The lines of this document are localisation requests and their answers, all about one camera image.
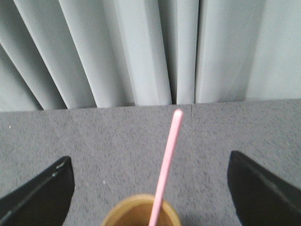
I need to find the grey curtain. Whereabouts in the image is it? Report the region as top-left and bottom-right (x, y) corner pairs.
(0, 0), (301, 112)

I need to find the pink chopstick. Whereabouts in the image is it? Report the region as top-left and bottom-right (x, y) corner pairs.
(149, 109), (183, 226)

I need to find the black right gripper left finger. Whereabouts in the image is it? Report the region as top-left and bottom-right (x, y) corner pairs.
(0, 156), (75, 226)

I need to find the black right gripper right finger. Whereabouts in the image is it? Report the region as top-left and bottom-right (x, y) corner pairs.
(227, 151), (301, 226)

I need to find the bamboo wooden cup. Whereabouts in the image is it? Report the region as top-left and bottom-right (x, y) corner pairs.
(102, 194), (182, 226)

